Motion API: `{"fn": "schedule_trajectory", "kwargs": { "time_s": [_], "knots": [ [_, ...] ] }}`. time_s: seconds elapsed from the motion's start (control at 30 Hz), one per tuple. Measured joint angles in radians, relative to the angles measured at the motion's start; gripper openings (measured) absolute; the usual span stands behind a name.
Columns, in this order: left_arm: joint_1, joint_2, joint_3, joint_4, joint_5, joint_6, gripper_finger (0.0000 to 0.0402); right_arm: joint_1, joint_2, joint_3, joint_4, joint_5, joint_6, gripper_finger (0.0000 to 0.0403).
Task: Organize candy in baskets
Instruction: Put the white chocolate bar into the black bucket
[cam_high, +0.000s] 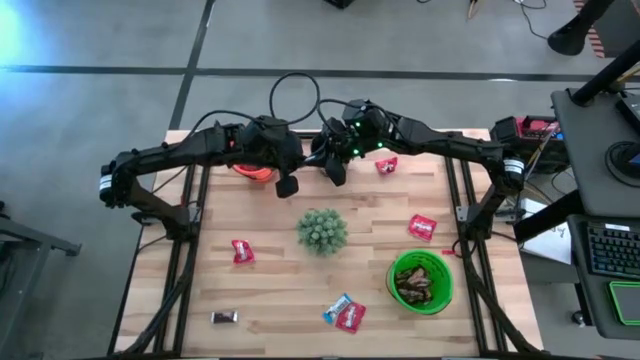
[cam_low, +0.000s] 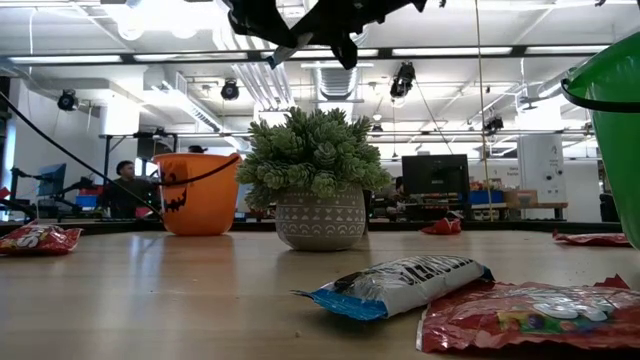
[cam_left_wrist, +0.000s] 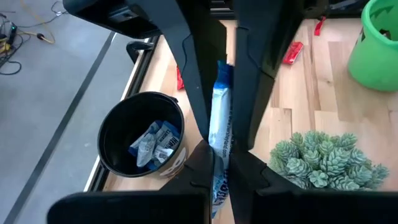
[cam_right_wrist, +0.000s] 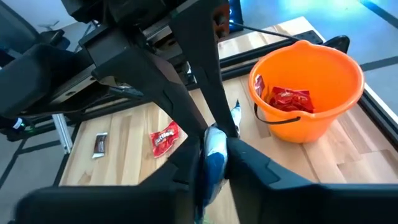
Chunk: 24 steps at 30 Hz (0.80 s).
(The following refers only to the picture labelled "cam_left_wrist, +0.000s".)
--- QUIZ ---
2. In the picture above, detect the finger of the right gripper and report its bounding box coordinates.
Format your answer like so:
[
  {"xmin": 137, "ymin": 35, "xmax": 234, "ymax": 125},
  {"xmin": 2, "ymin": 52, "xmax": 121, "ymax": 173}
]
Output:
[
  {"xmin": 231, "ymin": 0, "xmax": 305, "ymax": 152},
  {"xmin": 133, "ymin": 0, "xmax": 228, "ymax": 141}
]

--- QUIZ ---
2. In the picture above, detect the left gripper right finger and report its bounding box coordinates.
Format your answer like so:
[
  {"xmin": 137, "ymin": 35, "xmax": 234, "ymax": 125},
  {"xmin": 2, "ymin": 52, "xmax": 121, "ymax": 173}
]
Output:
[{"xmin": 228, "ymin": 151, "xmax": 300, "ymax": 224}]

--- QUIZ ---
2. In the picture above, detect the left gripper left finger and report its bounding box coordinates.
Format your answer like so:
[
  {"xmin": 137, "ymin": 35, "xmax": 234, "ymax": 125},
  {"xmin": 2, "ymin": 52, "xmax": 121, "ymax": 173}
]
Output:
[{"xmin": 159, "ymin": 139, "xmax": 215, "ymax": 224}]

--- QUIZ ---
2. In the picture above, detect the blue silver candy bar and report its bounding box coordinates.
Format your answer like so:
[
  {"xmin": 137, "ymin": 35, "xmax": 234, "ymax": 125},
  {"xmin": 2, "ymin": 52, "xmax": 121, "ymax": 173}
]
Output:
[
  {"xmin": 155, "ymin": 121, "xmax": 182, "ymax": 151},
  {"xmin": 128, "ymin": 120, "xmax": 163, "ymax": 157},
  {"xmin": 207, "ymin": 60, "xmax": 234, "ymax": 219},
  {"xmin": 136, "ymin": 133, "xmax": 157, "ymax": 168},
  {"xmin": 147, "ymin": 146, "xmax": 175, "ymax": 171}
]

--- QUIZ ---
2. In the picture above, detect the green plastic bucket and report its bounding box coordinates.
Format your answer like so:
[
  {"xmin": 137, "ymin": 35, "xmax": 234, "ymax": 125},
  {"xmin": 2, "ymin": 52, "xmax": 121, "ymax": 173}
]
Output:
[{"xmin": 347, "ymin": 0, "xmax": 398, "ymax": 93}]

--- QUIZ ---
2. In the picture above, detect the potted green succulent plant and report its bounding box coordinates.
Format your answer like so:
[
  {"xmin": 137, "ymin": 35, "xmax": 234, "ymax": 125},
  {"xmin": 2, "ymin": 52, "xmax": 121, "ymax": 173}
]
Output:
[{"xmin": 269, "ymin": 130, "xmax": 390, "ymax": 191}]

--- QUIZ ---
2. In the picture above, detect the small red wrapper scrap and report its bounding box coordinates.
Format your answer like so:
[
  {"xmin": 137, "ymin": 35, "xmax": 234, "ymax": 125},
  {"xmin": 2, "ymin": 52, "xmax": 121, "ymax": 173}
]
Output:
[{"xmin": 313, "ymin": 16, "xmax": 327, "ymax": 37}]

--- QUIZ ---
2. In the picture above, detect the black plastic bucket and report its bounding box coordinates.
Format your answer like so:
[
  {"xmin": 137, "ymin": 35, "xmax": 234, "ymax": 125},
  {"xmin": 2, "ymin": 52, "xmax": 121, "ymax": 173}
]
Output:
[{"xmin": 96, "ymin": 91, "xmax": 189, "ymax": 180}]

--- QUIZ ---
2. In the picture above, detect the yellow floor cable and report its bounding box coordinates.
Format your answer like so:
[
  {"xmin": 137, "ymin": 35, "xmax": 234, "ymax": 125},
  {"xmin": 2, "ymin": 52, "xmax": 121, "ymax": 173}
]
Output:
[{"xmin": 17, "ymin": 0, "xmax": 57, "ymax": 45}]

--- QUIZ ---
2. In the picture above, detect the black floor cable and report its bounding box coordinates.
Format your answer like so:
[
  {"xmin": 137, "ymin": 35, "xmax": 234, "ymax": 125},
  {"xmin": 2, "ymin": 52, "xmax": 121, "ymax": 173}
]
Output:
[{"xmin": 0, "ymin": 40, "xmax": 23, "ymax": 76}]

